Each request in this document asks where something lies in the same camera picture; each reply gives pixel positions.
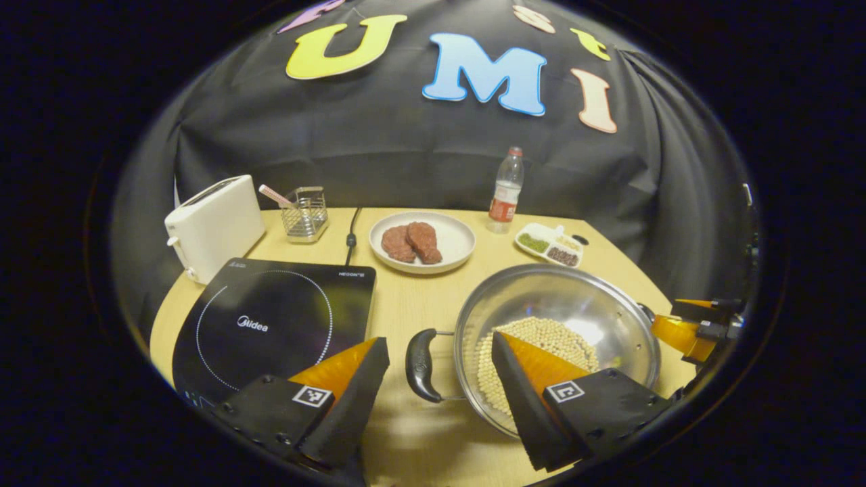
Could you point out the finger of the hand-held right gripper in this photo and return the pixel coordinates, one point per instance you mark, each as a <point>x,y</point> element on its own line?
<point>683,336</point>
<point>710,311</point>

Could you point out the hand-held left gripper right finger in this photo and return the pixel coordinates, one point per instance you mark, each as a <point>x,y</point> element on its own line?
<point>521,406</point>

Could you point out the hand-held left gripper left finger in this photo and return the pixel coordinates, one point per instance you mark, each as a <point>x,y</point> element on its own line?
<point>352,412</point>

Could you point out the black induction cooktop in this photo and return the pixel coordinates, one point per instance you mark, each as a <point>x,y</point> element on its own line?
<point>270,318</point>

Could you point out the soybeans pile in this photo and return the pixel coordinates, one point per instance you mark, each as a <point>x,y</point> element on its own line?
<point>548,331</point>

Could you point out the dark red beans pile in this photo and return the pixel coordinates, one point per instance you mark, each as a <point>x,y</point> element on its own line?
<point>562,256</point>

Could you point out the pale yellow beans pile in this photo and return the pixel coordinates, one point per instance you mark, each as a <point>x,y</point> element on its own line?
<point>567,241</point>

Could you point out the green mung beans pile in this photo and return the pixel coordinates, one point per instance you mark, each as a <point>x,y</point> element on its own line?
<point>532,242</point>

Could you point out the white divided dish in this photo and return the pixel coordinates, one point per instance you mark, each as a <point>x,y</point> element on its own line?
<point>547,235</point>

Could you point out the brown meat piece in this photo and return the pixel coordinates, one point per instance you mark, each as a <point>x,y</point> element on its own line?
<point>425,242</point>
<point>396,245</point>

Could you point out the white round plate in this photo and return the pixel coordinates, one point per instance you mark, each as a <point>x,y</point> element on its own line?
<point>457,237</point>

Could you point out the clear plastic water bottle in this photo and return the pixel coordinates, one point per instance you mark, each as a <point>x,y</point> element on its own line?
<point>506,196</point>

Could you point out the white toaster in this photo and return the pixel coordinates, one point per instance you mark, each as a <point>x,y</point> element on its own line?
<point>216,230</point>

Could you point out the pink striped stick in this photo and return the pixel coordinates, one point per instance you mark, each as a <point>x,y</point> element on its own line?
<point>274,195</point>

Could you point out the black backdrop cloth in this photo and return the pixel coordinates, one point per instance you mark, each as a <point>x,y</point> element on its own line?
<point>338,135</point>

